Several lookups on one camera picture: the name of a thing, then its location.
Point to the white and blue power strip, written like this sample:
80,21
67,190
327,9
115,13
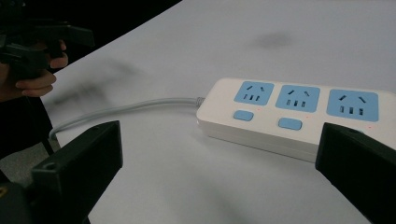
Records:
280,124

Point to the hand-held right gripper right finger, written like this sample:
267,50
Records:
358,161

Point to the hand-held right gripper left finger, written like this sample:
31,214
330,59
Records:
84,161

